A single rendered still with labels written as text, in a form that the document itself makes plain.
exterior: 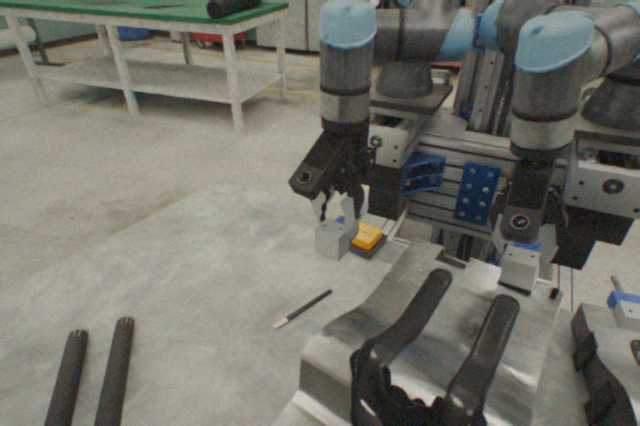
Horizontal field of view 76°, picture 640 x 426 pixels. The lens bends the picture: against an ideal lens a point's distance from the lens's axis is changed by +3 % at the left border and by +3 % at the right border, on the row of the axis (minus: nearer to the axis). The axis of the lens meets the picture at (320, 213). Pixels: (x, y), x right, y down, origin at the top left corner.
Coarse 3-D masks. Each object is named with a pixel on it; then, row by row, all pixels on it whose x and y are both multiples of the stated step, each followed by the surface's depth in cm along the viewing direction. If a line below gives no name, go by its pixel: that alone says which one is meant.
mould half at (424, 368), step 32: (416, 256) 75; (384, 288) 68; (416, 288) 68; (448, 288) 68; (480, 288) 68; (544, 288) 68; (352, 320) 58; (384, 320) 62; (448, 320) 63; (480, 320) 63; (544, 320) 62; (320, 352) 52; (352, 352) 52; (416, 352) 54; (448, 352) 57; (512, 352) 58; (544, 352) 58; (320, 384) 52; (416, 384) 48; (448, 384) 49; (512, 384) 53; (288, 416) 52; (320, 416) 52; (512, 416) 46
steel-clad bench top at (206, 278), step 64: (256, 192) 111; (128, 256) 89; (192, 256) 89; (256, 256) 88; (320, 256) 88; (384, 256) 89; (0, 320) 74; (64, 320) 74; (192, 320) 73; (256, 320) 73; (320, 320) 73; (0, 384) 63; (128, 384) 63; (192, 384) 63; (256, 384) 63; (576, 384) 63
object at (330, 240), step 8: (320, 224) 71; (328, 224) 71; (336, 224) 71; (320, 232) 70; (328, 232) 69; (336, 232) 69; (320, 240) 71; (328, 240) 70; (336, 240) 69; (344, 240) 70; (320, 248) 72; (328, 248) 71; (336, 248) 70; (344, 248) 71; (328, 256) 72; (336, 256) 71
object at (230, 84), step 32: (0, 0) 370; (32, 0) 376; (64, 0) 381; (96, 0) 389; (128, 0) 390; (160, 0) 394; (192, 0) 397; (224, 0) 306; (256, 0) 362; (224, 32) 310; (32, 64) 400; (96, 64) 444; (128, 64) 446; (160, 64) 447; (192, 64) 448; (128, 96) 377; (192, 96) 355; (224, 96) 355
